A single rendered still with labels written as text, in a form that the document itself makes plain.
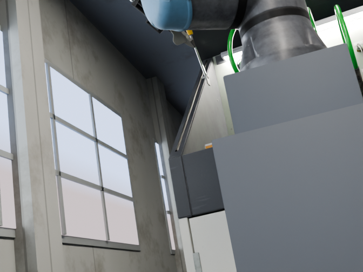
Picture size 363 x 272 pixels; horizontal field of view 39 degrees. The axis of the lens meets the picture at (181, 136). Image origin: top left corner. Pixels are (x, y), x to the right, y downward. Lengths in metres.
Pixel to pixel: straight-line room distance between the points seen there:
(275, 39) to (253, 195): 0.25
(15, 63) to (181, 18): 2.58
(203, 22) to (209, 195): 0.57
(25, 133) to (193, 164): 1.94
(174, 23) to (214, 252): 0.64
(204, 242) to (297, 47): 0.64
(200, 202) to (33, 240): 1.80
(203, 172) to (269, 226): 0.64
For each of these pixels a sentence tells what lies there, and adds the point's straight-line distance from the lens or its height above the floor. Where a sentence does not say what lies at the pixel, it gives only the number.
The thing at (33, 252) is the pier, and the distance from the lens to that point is 2.97.
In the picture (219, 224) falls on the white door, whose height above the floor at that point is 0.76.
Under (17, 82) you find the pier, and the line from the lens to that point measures 3.27.
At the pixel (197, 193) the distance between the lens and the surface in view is 1.29.
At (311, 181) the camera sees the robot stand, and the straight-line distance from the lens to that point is 0.67.
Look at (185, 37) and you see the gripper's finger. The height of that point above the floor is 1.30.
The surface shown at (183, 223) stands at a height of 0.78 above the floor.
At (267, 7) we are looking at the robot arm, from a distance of 0.83.
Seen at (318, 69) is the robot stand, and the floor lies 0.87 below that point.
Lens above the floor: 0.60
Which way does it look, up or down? 17 degrees up
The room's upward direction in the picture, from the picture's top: 10 degrees counter-clockwise
